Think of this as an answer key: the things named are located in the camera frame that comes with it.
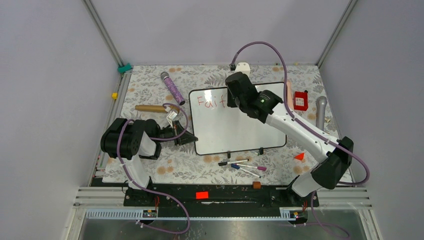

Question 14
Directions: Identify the gold toy microphone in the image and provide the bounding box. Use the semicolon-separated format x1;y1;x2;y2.
134;105;180;113

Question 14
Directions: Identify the peach cylinder toy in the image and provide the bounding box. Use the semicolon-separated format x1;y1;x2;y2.
286;79;294;110

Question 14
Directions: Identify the yellow small cube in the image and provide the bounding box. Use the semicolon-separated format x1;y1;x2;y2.
111;92;118;100

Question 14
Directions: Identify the red small box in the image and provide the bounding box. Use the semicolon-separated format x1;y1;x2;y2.
293;90;309;111

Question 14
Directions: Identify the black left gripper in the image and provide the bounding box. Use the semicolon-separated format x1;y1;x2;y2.
155;120;198;146

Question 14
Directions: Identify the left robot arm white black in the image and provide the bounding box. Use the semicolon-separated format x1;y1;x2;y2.
100;118;199;206

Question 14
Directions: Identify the aluminium frame post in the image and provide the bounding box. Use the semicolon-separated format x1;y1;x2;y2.
82;0;124;68
315;0;358;69

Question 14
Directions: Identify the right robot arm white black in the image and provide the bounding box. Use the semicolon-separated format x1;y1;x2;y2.
225;72;353;206

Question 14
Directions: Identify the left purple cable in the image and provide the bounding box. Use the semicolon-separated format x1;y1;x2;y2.
115;102;192;235

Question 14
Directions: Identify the floral table mat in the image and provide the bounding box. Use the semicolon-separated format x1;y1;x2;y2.
102;65;339;185

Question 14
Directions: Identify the right aluminium frame post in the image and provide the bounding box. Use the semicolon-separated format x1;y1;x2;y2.
315;0;358;69

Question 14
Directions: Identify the slotted cable duct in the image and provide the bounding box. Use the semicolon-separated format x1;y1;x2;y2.
85;208;308;221

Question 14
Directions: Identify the pink cap whiteboard marker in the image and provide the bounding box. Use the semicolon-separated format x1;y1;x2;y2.
236;163;267;171

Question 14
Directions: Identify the white whiteboard black frame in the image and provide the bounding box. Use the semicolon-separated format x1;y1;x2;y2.
188;87;287;156

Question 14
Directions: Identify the blue cap whiteboard marker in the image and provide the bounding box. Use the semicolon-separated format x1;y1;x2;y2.
230;163;261;179

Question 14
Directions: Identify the red tape patch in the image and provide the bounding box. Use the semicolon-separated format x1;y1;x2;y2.
195;191;209;200

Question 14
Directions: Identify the orange red cone piece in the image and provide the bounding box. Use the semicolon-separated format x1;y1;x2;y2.
293;152;305;161

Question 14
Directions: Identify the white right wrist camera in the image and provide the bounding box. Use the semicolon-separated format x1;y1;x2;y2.
234;62;251;77

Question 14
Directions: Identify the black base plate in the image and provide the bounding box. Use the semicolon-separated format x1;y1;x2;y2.
123;183;319;217

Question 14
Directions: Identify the silver toy microphone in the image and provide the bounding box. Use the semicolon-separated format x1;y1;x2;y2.
316;96;328;131

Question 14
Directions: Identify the black cap whiteboard marker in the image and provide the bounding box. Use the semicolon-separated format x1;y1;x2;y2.
218;159;250;166

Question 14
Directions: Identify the purple glitter toy microphone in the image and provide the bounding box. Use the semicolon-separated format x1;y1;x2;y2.
160;71;186;106

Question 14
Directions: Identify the left aluminium frame post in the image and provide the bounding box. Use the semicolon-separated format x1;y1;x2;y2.
82;0;124;68

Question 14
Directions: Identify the purple cable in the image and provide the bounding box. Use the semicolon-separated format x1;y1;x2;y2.
230;41;371;240
115;102;192;235

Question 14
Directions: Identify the teal corner clip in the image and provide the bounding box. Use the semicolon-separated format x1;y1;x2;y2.
117;63;133;74

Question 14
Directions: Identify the brown small block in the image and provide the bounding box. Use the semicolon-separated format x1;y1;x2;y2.
252;181;262;190

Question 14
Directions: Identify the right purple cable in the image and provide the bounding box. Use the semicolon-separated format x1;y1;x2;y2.
230;41;371;240

